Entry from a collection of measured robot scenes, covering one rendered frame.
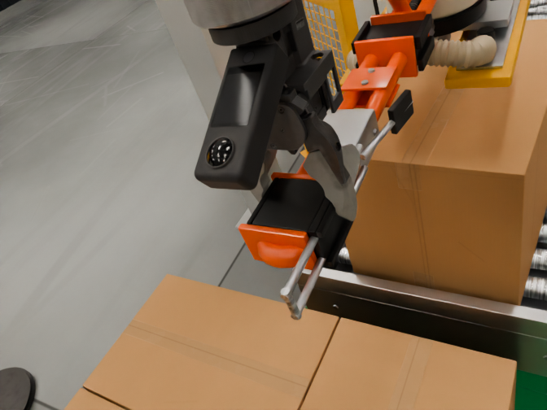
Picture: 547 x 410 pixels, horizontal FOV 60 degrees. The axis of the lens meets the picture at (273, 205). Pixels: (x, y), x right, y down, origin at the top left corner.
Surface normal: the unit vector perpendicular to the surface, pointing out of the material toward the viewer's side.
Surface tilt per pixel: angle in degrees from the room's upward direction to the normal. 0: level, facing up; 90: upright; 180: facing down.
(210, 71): 90
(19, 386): 0
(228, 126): 28
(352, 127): 2
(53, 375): 0
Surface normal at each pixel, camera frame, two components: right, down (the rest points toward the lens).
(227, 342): -0.30, -0.73
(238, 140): -0.51, -0.33
